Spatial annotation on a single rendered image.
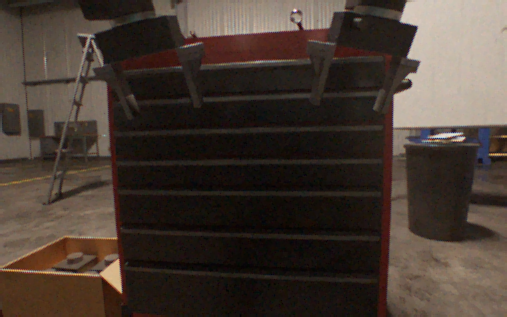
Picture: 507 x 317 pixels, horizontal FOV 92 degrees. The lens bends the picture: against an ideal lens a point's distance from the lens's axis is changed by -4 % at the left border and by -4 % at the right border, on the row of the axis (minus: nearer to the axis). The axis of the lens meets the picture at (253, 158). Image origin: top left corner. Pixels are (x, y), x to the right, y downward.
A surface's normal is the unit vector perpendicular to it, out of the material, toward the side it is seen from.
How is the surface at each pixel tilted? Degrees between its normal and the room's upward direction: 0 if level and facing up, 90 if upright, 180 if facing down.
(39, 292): 90
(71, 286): 90
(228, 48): 90
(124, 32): 113
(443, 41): 90
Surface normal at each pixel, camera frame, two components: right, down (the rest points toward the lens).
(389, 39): 0.11, 0.47
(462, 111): -0.53, 0.08
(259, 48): -0.13, 0.09
